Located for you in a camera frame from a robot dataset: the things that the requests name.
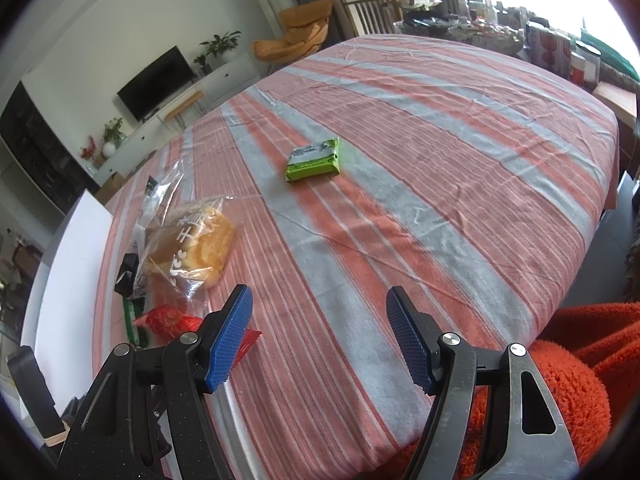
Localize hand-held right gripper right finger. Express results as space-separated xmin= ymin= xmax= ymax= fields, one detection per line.
xmin=386 ymin=286 xmax=583 ymax=480

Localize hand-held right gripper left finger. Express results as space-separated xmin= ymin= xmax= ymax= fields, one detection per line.
xmin=57 ymin=284 xmax=254 ymax=480

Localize red snack packet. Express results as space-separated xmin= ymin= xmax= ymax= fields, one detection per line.
xmin=132 ymin=306 xmax=263 ymax=363

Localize small green white wrapper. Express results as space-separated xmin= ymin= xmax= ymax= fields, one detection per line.
xmin=122 ymin=296 xmax=151 ymax=348

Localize bread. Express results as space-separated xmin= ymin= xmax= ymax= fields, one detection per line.
xmin=131 ymin=159 xmax=238 ymax=303

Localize dark chocolate bar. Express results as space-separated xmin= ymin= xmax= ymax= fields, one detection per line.
xmin=114 ymin=254 xmax=141 ymax=297

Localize green snack packet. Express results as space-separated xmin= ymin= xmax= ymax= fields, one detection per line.
xmin=285 ymin=137 xmax=342 ymax=185

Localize white board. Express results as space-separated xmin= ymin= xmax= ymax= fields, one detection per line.
xmin=19 ymin=189 xmax=115 ymax=413

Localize red grey striped tablecloth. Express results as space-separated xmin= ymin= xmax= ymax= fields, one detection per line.
xmin=92 ymin=34 xmax=621 ymax=480

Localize cardboard box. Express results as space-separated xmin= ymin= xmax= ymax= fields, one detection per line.
xmin=95 ymin=172 xmax=128 ymax=203

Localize potted plant white vase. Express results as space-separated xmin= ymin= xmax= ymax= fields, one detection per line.
xmin=101 ymin=117 xmax=126 ymax=157

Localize wooden stool hairpin legs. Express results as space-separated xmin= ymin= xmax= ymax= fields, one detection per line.
xmin=159 ymin=90 xmax=207 ymax=128

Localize dark glass cabinet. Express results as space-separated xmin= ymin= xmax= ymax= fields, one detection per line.
xmin=0 ymin=80 xmax=98 ymax=216

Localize white TV cabinet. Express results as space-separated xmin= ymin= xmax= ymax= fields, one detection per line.
xmin=92 ymin=54 xmax=261 ymax=181

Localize black television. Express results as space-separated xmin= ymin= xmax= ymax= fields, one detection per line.
xmin=116 ymin=46 xmax=197 ymax=122

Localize large leafy potted plant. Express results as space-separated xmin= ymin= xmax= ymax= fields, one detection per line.
xmin=200 ymin=31 xmax=242 ymax=61

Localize patterned bowl with items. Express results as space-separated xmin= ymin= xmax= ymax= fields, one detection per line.
xmin=450 ymin=22 xmax=528 ymax=56

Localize orange lounge chair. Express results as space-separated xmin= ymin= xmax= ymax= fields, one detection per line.
xmin=252 ymin=0 xmax=335 ymax=63

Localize tan book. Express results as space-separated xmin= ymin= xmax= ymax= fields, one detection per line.
xmin=592 ymin=81 xmax=640 ymax=131

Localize dark bowl with items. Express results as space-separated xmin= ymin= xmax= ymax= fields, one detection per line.
xmin=395 ymin=14 xmax=451 ymax=36

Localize red fruit print carton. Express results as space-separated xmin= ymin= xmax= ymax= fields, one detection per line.
xmin=552 ymin=30 xmax=573 ymax=80
xmin=527 ymin=22 xmax=556 ymax=73

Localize wooden slatted chair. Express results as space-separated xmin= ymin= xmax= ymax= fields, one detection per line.
xmin=337 ymin=0 xmax=401 ymax=41

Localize green cloth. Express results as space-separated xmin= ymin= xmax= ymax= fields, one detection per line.
xmin=580 ymin=30 xmax=640 ymax=81

